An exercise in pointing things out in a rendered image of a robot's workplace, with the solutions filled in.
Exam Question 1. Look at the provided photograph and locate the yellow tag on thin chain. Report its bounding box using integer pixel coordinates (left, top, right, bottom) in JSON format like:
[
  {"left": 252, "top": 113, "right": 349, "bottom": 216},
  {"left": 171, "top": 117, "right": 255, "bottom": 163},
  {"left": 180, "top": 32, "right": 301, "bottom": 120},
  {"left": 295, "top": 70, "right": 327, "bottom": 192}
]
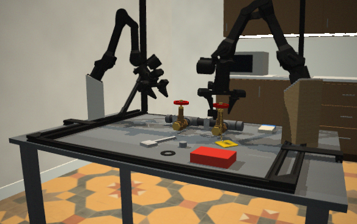
[{"left": 215, "top": 139, "right": 238, "bottom": 148}]

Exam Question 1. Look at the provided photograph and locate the grey pipe with red valve handwheels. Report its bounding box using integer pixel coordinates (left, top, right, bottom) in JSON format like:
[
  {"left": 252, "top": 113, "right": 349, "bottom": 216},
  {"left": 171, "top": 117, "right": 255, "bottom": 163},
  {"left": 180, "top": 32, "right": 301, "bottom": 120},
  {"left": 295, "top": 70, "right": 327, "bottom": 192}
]
[{"left": 165, "top": 100, "right": 244, "bottom": 136}]

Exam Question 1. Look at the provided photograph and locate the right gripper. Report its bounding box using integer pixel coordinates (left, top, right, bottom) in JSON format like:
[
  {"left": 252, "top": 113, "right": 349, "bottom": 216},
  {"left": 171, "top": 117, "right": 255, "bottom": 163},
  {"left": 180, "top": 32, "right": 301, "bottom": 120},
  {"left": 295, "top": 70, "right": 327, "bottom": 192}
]
[{"left": 137, "top": 72, "right": 169, "bottom": 99}]

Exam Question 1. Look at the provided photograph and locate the red rectangular block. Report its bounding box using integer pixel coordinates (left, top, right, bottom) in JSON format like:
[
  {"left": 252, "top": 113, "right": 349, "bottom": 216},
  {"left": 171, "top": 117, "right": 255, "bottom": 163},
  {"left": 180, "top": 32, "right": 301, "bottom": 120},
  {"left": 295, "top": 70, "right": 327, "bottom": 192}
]
[{"left": 190, "top": 146, "right": 237, "bottom": 169}]

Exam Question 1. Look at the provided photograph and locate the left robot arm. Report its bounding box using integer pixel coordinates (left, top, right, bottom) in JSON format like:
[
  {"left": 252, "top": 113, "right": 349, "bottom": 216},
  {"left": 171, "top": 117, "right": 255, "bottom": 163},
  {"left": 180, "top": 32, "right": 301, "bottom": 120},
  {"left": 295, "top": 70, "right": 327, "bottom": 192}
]
[{"left": 196, "top": 0, "right": 311, "bottom": 85}]

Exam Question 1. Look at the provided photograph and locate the small grey cylinder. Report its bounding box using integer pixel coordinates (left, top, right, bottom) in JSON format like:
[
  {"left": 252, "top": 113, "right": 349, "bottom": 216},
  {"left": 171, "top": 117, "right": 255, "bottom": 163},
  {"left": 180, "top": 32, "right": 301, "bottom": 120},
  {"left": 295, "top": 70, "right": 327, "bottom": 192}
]
[{"left": 179, "top": 141, "right": 187, "bottom": 148}]

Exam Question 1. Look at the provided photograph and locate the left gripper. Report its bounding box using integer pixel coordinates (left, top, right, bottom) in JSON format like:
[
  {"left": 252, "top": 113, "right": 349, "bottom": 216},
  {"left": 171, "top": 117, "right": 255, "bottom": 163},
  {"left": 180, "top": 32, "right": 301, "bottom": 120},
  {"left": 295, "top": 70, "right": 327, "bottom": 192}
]
[{"left": 197, "top": 75, "right": 246, "bottom": 114}]

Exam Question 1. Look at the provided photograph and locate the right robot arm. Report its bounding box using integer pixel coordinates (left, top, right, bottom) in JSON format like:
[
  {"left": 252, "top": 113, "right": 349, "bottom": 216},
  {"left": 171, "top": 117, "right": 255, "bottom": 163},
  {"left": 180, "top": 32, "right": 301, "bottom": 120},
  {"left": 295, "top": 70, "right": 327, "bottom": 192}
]
[{"left": 88, "top": 9, "right": 164, "bottom": 82}]

